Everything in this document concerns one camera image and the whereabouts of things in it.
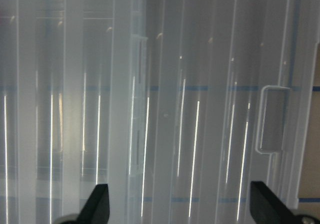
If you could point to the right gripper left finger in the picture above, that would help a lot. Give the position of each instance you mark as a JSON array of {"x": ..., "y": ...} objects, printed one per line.
[{"x": 97, "y": 208}]

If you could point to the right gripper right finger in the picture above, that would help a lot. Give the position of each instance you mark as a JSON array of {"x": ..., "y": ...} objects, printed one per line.
[{"x": 266, "y": 207}]

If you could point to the clear plastic box lid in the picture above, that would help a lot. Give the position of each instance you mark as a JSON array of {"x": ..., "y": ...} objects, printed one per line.
[{"x": 207, "y": 96}]

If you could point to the clear plastic storage box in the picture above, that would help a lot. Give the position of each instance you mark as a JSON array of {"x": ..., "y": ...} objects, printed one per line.
[{"x": 71, "y": 91}]

